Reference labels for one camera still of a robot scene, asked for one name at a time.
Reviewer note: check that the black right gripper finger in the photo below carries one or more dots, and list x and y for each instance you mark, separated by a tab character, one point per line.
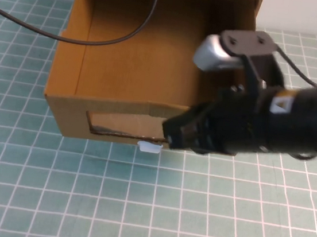
175	126
206	144

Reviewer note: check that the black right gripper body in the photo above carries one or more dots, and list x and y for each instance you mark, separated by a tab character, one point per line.
233	122

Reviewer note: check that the cardboard drawer with window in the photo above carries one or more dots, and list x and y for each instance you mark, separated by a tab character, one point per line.
123	76

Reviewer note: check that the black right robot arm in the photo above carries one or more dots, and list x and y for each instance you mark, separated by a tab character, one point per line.
308	119

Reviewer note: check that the cardboard shoe box shell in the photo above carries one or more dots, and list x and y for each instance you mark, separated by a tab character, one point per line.
257	9

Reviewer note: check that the green checked tablecloth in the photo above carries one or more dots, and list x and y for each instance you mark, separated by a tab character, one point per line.
107	204

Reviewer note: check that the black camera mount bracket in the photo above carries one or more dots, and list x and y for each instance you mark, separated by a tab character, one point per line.
258	58

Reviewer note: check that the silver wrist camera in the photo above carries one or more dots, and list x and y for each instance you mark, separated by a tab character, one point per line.
212	53

